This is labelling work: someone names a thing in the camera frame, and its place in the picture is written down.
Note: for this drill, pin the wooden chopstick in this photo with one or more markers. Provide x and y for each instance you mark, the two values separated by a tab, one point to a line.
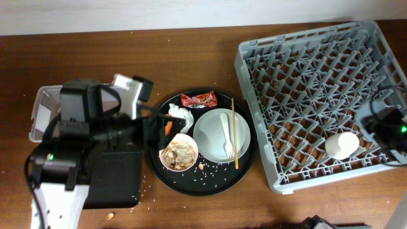
234	134

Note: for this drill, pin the peanut on table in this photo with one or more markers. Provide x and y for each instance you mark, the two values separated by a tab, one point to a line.
110	216

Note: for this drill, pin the round black serving tray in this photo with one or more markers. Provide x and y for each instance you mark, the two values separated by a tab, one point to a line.
215	177

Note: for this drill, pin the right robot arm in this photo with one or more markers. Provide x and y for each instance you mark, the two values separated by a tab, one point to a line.
384	125

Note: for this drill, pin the black rectangular tray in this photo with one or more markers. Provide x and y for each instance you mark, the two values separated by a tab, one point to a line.
116	180

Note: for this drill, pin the white round plate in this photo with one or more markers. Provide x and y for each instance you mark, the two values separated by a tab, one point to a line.
209	136

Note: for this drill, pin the grey dishwasher rack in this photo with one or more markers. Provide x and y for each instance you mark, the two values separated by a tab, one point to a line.
304	87

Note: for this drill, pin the white plastic fork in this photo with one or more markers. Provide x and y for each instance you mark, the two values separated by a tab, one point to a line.
228	145

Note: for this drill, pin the white cup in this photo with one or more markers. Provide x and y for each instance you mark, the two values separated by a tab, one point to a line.
341	146

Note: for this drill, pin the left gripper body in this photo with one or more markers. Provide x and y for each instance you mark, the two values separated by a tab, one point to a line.
149	138

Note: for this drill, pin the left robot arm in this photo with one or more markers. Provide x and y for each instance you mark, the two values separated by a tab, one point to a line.
90	156

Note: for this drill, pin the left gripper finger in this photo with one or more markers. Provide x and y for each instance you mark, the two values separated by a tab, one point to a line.
163	141
178	124

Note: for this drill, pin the black object at bottom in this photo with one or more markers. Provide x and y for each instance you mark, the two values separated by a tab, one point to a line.
317	222

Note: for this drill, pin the orange carrot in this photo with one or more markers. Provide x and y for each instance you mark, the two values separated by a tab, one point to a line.
168	128

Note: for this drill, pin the red snack wrapper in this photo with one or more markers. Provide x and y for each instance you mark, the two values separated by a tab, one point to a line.
208	100

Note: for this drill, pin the clear plastic bin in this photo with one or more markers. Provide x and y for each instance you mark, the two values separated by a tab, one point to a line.
47	106

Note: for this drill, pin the crumpled white tissue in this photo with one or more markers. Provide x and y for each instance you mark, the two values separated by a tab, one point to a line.
183	113

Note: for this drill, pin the pink bowl with scraps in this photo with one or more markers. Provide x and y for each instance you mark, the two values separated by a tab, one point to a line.
180	154

